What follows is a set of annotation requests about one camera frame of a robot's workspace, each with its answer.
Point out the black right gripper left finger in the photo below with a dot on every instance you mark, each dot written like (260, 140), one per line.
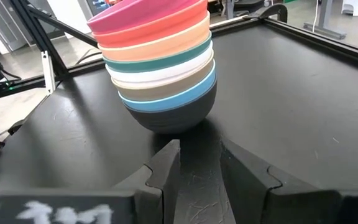
(157, 193)

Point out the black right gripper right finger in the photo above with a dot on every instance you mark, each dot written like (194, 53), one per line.
(253, 193)

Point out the dark grey bowl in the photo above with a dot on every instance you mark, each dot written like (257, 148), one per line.
(176, 119)

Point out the blue ridged bowl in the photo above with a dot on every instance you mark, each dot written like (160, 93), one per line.
(169, 102)

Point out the beige ridged bowl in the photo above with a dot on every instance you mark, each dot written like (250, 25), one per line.
(166, 88)

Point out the white bowl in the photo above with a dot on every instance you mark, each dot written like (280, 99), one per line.
(163, 74)

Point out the peach bowl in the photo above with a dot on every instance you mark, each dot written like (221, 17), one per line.
(157, 46)

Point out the coral red bowl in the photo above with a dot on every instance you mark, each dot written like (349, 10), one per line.
(154, 29)

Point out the pink bowl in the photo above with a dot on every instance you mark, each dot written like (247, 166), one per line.
(141, 14)

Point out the black edge clamp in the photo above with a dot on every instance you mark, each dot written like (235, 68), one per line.
(15, 127)

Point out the office chair base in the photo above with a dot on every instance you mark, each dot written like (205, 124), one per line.
(247, 6)

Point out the grey desk leg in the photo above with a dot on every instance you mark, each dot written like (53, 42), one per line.
(325, 15)

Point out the dark display screen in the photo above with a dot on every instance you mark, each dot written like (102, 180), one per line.
(98, 6)

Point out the white frame bracket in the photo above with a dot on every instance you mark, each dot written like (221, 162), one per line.
(48, 73)

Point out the black table edge rail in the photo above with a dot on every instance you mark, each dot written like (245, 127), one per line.
(26, 84)

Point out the black diagonal frame brace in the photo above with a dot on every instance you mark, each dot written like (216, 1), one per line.
(70, 29)

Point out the black frame post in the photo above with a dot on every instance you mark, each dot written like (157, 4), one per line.
(39, 34)

